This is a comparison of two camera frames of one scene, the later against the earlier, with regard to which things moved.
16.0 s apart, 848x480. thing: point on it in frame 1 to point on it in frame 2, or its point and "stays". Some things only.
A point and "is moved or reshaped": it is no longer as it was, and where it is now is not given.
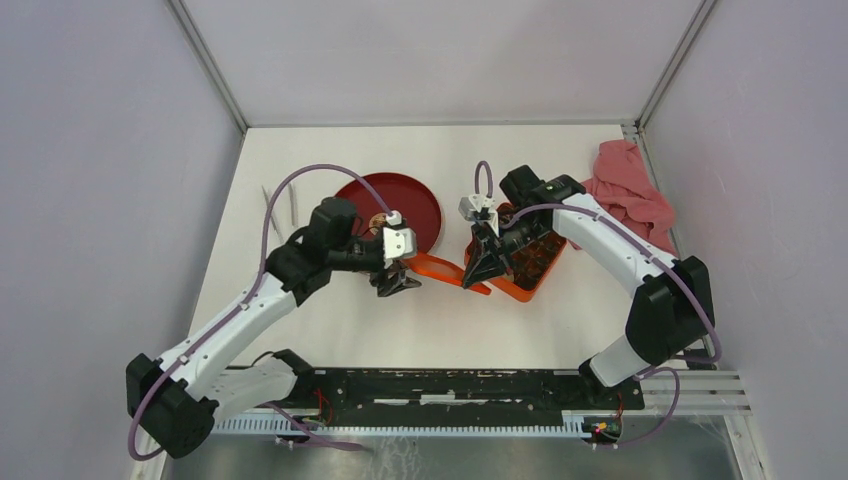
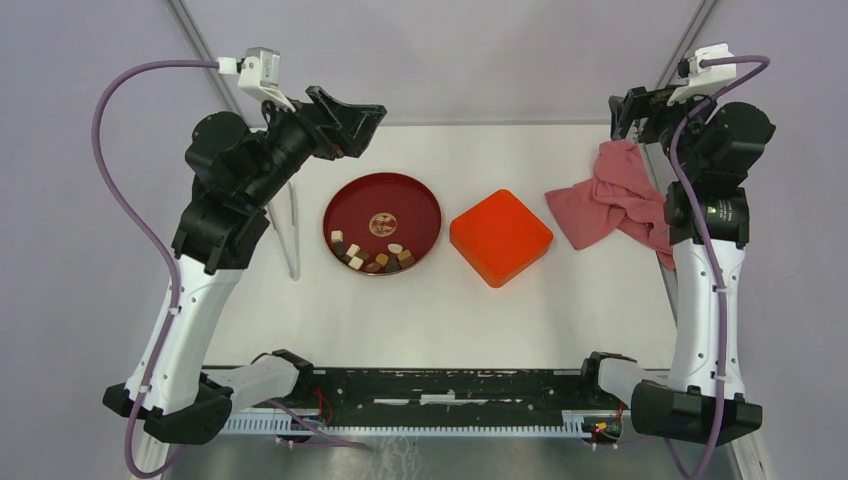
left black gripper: x=392 y=284 to x=345 y=128
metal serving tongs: x=294 y=221 stays
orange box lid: x=429 y=266 is moved or reshaped
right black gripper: x=483 y=264 to x=623 y=107
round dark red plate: x=411 y=198 stays
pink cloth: x=622 y=185 stays
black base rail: x=379 y=396 stays
